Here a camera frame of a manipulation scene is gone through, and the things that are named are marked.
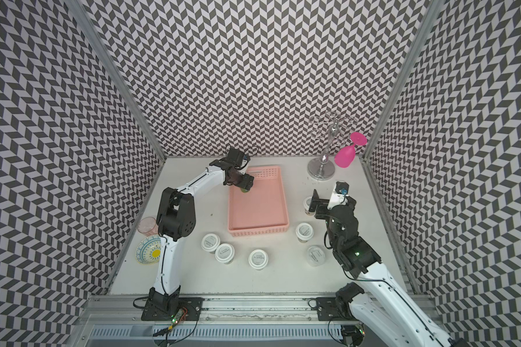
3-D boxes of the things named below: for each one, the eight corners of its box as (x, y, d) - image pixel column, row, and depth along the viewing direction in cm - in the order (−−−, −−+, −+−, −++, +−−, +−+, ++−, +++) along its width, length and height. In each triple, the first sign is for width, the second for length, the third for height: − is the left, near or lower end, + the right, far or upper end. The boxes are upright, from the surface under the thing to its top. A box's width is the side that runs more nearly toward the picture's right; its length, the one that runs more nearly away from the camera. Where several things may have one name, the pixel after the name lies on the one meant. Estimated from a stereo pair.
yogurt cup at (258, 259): (247, 269, 84) (245, 263, 78) (253, 253, 87) (252, 246, 82) (264, 275, 82) (263, 269, 76) (269, 259, 86) (269, 252, 80)
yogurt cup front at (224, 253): (217, 265, 83) (213, 260, 78) (219, 249, 87) (216, 243, 82) (234, 265, 83) (232, 260, 78) (236, 249, 87) (234, 243, 82)
